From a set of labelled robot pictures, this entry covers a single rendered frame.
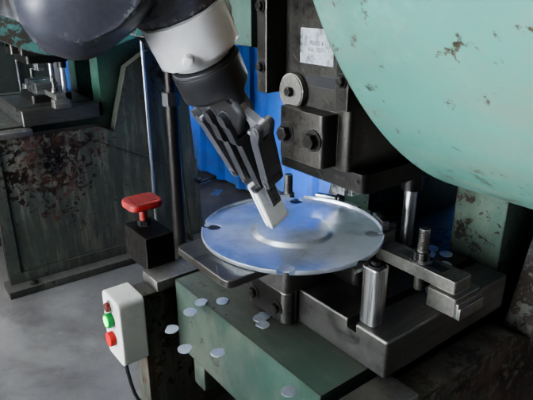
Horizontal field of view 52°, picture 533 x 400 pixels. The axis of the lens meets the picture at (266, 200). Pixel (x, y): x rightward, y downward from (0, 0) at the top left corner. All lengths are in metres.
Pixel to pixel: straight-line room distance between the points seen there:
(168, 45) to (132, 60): 1.81
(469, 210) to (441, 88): 0.64
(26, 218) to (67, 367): 0.67
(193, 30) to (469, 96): 0.26
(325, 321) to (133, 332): 0.38
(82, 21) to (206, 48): 0.12
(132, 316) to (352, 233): 0.42
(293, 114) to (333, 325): 0.32
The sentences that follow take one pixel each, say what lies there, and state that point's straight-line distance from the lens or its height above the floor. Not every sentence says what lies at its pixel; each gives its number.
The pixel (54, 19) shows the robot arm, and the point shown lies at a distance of 0.50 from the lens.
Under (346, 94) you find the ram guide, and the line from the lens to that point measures 0.75.
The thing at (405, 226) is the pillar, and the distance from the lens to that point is 0.95.
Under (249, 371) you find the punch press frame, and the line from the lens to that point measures 0.90.
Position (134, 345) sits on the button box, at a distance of 1.07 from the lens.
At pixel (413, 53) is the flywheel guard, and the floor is 1.11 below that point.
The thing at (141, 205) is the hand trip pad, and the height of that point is 0.76.
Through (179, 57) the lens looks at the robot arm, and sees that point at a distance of 0.55.
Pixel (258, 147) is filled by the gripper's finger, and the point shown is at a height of 0.99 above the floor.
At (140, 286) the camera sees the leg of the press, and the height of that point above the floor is 0.62.
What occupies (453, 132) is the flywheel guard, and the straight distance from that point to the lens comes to 0.43.
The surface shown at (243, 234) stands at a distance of 0.87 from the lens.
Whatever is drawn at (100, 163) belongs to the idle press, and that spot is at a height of 0.46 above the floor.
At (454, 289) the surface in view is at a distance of 0.84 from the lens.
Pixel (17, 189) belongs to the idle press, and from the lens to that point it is 2.30.
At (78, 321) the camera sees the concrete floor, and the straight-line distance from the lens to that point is 2.17.
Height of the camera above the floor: 1.15
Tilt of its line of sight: 22 degrees down
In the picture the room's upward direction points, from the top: straight up
